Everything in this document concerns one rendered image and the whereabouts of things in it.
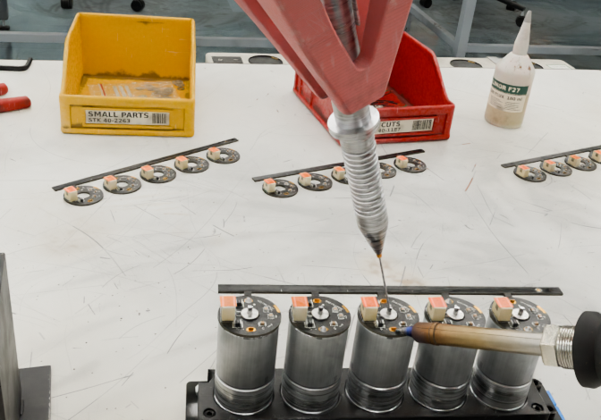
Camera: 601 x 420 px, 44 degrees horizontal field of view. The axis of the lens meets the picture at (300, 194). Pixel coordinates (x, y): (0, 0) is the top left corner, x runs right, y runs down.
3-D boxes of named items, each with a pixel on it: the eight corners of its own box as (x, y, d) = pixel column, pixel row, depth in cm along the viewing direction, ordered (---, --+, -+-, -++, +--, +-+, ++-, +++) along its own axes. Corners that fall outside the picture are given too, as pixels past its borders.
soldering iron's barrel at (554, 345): (410, 358, 28) (579, 381, 24) (402, 322, 28) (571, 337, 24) (428, 340, 29) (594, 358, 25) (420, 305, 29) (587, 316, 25)
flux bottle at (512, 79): (476, 115, 67) (500, 5, 62) (503, 112, 68) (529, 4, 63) (501, 130, 64) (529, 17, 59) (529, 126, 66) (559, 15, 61)
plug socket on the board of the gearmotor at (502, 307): (515, 321, 30) (519, 308, 30) (495, 321, 30) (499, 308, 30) (508, 309, 31) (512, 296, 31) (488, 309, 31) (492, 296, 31)
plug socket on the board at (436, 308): (450, 321, 30) (452, 307, 30) (429, 321, 30) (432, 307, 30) (444, 308, 31) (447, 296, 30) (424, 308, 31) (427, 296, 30)
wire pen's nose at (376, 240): (357, 251, 27) (351, 222, 26) (381, 236, 27) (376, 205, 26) (375, 268, 26) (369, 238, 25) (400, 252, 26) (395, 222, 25)
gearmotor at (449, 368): (468, 425, 32) (494, 332, 29) (412, 426, 32) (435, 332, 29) (451, 385, 34) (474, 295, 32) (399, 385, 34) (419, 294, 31)
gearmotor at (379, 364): (404, 426, 31) (426, 332, 29) (348, 428, 31) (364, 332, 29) (392, 385, 34) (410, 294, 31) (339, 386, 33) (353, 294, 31)
